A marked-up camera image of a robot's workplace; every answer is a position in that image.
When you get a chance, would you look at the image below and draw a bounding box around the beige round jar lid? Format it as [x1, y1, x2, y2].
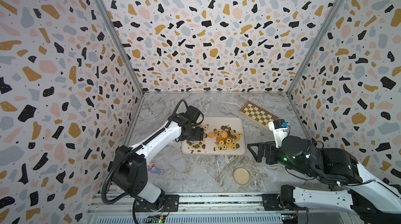
[233, 168, 250, 185]

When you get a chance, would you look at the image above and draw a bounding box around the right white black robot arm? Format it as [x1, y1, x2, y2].
[247, 135, 401, 224]

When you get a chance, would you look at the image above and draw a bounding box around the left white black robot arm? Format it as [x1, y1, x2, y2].
[101, 100, 204, 210]

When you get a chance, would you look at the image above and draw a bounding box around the pile of poured cookies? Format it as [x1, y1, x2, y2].
[203, 125, 243, 152]

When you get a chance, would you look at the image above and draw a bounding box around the wooden chessboard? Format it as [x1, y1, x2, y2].
[239, 101, 279, 130]

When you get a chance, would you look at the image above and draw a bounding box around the beige rectangular tray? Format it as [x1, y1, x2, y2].
[181, 117, 245, 156]

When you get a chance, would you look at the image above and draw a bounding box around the small purple toy figure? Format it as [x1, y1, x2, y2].
[147, 163, 163, 175]

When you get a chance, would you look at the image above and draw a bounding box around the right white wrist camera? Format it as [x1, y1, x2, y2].
[268, 119, 291, 148]

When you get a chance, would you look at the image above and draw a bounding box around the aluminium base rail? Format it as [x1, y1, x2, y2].
[83, 193, 352, 224]

